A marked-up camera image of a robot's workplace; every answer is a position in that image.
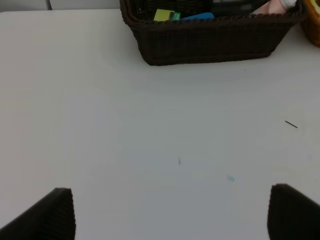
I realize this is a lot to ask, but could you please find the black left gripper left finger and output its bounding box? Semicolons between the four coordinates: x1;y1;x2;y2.
0;187;76;240

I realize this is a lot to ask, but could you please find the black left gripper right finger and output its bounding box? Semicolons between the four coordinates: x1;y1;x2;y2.
267;183;320;240

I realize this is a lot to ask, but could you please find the pink bottle white cap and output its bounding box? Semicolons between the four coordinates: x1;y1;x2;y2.
250;0;297;15

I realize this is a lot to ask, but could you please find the grey felt board eraser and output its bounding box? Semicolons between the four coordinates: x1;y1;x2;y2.
179;12;215;21

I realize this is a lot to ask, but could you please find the small dark debris stick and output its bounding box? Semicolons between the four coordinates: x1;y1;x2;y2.
285;120;298;129

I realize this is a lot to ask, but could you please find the dark brown wicker basket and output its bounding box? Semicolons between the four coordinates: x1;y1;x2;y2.
120;0;308;66

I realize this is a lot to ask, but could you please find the orange wicker basket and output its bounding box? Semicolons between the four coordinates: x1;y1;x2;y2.
301;0;320;48

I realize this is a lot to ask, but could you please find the black box in basket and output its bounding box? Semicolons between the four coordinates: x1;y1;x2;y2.
211;0;268;18

